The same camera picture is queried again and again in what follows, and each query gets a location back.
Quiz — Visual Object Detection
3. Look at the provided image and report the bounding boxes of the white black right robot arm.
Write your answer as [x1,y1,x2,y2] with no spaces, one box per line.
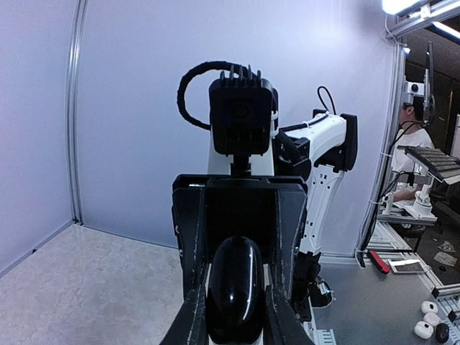
[204,109,358,321]

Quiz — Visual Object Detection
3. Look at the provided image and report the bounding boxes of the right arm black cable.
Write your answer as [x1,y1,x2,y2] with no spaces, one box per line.
[176,60,252,130]

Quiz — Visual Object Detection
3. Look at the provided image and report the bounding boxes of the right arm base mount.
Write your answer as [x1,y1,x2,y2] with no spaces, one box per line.
[291,252,333,322]

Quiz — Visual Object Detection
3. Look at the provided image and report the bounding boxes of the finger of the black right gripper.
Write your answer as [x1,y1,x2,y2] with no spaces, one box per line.
[275,183,307,298]
[172,187,208,296]

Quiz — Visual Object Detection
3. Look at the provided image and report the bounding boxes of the black earbud charging case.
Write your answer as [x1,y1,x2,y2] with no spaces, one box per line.
[206,236,265,344]

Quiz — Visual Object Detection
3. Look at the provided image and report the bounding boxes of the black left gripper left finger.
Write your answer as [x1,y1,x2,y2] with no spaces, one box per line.
[161,286,208,345]

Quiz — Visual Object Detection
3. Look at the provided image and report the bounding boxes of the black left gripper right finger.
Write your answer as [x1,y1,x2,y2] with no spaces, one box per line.
[264,285,314,345]

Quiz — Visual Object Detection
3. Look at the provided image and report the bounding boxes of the person in white shirt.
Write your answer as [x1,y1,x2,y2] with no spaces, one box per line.
[390,80,436,202]

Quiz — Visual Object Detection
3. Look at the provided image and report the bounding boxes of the aluminium corner post left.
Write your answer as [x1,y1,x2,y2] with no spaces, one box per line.
[65,0,88,225]

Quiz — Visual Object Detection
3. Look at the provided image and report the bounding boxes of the white earbud cases on bench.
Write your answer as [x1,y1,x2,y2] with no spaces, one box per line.
[413,300,450,344]

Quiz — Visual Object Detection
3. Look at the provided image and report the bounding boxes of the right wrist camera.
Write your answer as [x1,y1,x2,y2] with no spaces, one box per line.
[208,63,278,177]

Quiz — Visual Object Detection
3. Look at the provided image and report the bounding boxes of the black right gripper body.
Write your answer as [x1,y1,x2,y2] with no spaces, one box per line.
[172,175,307,265]

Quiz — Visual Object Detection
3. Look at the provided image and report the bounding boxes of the red black tool on bench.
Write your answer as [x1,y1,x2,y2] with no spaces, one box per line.
[367,251,390,275]

